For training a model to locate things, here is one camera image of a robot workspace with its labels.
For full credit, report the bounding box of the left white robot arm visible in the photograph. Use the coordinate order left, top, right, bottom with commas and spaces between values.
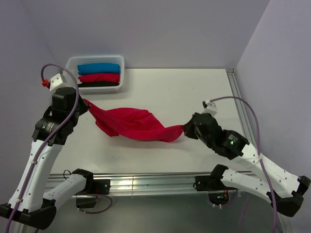
0, 87, 95, 230

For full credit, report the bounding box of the rolled black t shirt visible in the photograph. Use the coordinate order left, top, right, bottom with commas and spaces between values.
78, 81, 119, 88

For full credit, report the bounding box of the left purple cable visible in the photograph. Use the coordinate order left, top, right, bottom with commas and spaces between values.
0, 63, 113, 233

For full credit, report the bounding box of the aluminium front rail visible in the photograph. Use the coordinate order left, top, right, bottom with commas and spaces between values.
46, 171, 258, 199

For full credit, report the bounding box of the rolled blue t shirt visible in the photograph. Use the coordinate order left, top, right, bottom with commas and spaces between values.
77, 63, 121, 75

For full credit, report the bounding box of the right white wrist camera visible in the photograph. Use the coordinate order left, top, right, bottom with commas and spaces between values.
202, 100, 218, 117

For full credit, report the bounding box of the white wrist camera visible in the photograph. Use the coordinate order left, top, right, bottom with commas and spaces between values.
202, 100, 218, 117
41, 73, 67, 93

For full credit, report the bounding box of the aluminium side rail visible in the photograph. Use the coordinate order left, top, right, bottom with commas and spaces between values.
226, 68, 257, 148

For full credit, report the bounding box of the white perforated plastic basket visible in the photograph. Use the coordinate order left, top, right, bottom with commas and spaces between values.
66, 55, 125, 95

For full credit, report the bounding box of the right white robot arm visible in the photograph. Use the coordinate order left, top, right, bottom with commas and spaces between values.
183, 113, 311, 217

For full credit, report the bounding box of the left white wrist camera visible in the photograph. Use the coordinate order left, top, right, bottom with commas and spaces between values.
41, 73, 67, 93

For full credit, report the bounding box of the red t shirt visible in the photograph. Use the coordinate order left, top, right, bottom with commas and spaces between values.
85, 100, 183, 142
78, 73, 120, 83

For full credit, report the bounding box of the rolled red t shirt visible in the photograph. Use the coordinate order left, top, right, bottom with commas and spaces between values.
78, 73, 120, 83

